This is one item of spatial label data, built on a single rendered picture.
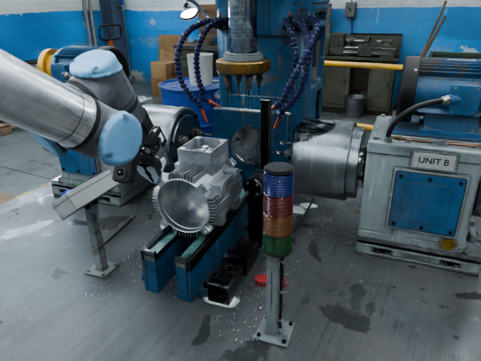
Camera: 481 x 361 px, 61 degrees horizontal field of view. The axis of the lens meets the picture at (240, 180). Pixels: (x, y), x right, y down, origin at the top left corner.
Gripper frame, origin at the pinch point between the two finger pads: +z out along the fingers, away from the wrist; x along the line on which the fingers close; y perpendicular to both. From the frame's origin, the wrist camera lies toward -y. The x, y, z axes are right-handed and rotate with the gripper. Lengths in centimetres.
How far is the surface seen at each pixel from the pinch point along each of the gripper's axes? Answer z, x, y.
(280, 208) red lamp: -11.4, -37.2, -8.3
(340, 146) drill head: 14, -41, 31
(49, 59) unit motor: 1, 70, 47
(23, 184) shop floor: 174, 253, 85
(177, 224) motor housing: 14.1, -3.0, -3.6
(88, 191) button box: -1.7, 16.0, -7.1
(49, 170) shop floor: 191, 255, 113
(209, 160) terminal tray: 1.9, -10.6, 10.9
